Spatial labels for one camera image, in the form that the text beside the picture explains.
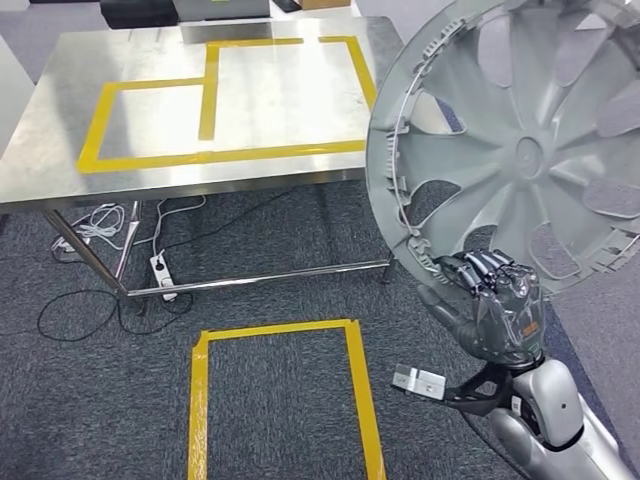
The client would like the silver plastic wheel hubcap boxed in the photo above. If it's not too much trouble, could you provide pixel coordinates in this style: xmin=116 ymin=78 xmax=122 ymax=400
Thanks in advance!
xmin=365 ymin=0 xmax=640 ymax=297

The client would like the stainless steel workbench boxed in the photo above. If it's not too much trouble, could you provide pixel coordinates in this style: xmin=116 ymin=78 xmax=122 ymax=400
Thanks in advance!
xmin=0 ymin=16 xmax=406 ymax=306

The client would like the white power strip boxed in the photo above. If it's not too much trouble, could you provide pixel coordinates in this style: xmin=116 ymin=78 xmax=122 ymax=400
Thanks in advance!
xmin=149 ymin=252 xmax=179 ymax=303

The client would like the white desk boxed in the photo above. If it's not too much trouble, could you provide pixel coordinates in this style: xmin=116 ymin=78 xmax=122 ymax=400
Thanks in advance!
xmin=269 ymin=0 xmax=362 ymax=20

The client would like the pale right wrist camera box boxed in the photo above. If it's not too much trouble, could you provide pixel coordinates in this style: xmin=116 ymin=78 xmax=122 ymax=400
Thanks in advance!
xmin=391 ymin=362 xmax=447 ymax=402

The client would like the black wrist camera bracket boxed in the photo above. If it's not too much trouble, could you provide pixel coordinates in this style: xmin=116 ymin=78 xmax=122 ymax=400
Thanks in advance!
xmin=444 ymin=360 xmax=517 ymax=419

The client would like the white cable bundle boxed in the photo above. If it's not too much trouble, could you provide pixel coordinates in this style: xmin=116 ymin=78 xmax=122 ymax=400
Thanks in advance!
xmin=50 ymin=200 xmax=128 ymax=257

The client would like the black floor cable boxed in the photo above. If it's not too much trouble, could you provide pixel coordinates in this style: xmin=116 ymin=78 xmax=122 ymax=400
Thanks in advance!
xmin=36 ymin=185 xmax=302 ymax=344

